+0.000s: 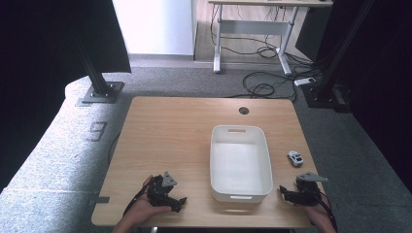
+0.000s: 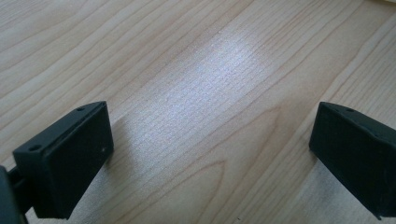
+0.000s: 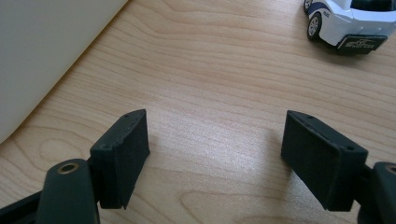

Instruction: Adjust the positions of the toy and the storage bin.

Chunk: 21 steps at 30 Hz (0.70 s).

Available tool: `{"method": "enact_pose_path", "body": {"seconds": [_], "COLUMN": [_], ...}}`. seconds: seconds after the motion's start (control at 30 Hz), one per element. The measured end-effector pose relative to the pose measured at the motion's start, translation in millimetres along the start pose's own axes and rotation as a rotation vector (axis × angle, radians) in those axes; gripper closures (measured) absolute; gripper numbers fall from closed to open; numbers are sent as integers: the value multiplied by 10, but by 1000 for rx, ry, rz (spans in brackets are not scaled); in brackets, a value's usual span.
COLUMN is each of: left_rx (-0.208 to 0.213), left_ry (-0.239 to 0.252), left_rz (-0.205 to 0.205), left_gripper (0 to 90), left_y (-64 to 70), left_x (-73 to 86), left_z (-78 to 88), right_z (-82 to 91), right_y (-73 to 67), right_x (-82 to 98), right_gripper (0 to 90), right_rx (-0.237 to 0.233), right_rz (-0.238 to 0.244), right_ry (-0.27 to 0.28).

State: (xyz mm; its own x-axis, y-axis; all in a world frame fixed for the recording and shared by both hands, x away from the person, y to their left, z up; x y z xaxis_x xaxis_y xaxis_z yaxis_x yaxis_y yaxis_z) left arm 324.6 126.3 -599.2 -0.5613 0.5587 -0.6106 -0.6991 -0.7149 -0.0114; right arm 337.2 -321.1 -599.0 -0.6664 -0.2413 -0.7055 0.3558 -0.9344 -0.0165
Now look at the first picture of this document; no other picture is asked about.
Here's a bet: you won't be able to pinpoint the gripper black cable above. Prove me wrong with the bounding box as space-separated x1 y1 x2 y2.
122 180 154 217
314 187 338 233

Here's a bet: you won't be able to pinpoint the white plastic basket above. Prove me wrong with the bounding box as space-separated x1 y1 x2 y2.
209 124 274 204

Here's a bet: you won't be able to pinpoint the white power strip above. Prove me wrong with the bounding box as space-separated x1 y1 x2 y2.
293 77 317 87

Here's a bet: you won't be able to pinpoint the white panel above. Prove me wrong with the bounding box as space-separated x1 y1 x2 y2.
111 0 198 56

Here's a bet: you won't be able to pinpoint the white-framed desk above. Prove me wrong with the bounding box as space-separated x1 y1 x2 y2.
207 0 334 76

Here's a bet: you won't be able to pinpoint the person's right hand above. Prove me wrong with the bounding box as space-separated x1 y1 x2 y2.
302 202 335 233

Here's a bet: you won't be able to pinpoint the black curtain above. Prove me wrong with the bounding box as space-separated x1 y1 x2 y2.
294 0 412 186
0 0 132 192

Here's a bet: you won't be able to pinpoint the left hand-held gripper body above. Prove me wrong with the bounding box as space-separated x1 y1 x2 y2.
147 171 179 209

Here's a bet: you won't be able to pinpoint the person's left hand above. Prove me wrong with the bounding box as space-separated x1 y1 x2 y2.
123 174 173 228

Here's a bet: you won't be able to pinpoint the small white toy car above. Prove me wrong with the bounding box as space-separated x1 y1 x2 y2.
287 150 305 168

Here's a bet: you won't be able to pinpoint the black floor cables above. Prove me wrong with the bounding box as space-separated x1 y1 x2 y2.
210 4 325 100

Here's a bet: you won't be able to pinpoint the black metal stand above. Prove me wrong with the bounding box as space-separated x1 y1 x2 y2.
303 0 377 113
75 30 125 105

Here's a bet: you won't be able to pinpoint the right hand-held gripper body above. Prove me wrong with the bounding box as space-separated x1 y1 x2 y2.
292 172 328 207

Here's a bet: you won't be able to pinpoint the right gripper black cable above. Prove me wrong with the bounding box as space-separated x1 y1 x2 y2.
314 187 338 233

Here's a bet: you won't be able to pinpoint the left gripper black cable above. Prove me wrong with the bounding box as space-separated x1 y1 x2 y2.
122 180 154 217

